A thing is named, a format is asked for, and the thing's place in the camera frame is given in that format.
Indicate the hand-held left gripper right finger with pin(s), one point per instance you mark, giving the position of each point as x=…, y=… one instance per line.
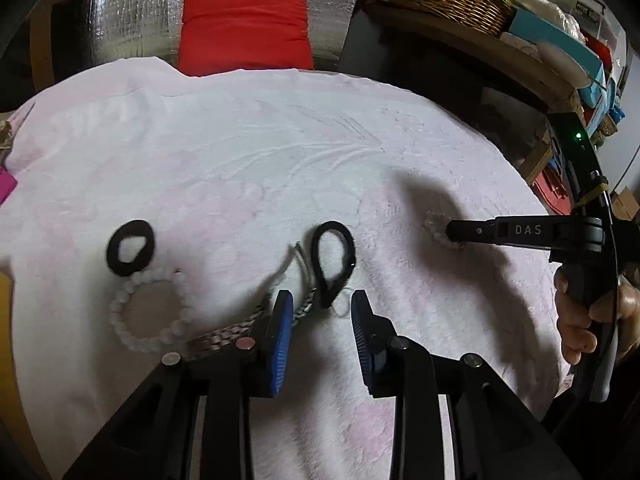
x=362, y=345

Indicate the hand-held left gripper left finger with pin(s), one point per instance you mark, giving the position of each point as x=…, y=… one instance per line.
x=280, y=345

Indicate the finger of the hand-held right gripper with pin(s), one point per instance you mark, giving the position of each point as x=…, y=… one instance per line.
x=500, y=232

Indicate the metal watch band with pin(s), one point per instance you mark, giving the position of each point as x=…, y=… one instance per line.
x=220, y=340

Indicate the person's right hand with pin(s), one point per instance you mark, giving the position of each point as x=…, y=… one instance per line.
x=575, y=327

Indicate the coral folded cloth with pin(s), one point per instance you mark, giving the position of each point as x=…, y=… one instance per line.
x=555, y=190

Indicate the cardboard box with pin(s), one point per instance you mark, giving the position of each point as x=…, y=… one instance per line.
x=625, y=205

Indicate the white textured towel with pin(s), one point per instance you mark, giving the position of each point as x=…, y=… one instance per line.
x=250, y=160

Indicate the wooden shelf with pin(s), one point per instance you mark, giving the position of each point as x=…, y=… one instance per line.
x=475, y=45

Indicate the teal box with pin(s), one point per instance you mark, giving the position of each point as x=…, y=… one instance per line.
x=545, y=35

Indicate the red cushion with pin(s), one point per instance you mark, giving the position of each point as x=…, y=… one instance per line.
x=245, y=30

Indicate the magenta cloth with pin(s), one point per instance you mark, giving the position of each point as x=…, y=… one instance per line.
x=6, y=185

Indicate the gold shiny ornament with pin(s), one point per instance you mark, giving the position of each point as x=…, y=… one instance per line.
x=6, y=135

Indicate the silver foil insulation mat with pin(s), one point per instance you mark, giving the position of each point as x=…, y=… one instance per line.
x=130, y=10

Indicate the wooden frame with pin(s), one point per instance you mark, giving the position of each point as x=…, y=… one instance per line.
x=40, y=40

